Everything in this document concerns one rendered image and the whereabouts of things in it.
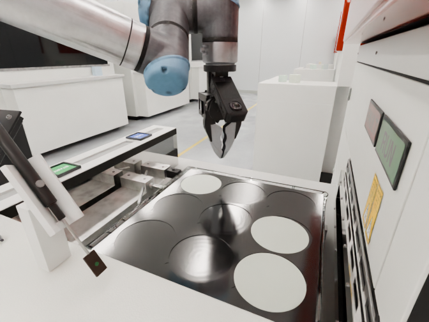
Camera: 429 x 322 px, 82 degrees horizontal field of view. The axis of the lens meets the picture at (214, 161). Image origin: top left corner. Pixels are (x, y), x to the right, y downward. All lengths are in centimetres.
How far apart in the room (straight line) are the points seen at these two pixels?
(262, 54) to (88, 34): 816
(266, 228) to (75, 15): 44
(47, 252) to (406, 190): 36
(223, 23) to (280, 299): 47
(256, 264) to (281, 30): 817
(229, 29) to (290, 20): 788
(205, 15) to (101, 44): 21
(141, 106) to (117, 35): 469
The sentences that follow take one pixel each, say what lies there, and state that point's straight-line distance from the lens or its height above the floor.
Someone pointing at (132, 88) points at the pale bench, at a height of 61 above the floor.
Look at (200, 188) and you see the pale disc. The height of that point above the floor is 90.
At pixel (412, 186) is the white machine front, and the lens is 25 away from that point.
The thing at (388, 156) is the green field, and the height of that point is 109.
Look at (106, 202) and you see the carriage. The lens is 63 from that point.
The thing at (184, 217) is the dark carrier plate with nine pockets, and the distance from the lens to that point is 50.
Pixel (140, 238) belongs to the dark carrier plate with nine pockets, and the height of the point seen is 90.
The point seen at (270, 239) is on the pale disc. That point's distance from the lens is 46.
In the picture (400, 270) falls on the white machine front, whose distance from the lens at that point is 26.
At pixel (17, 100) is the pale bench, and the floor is 73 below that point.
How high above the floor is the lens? 119
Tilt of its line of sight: 23 degrees down
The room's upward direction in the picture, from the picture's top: straight up
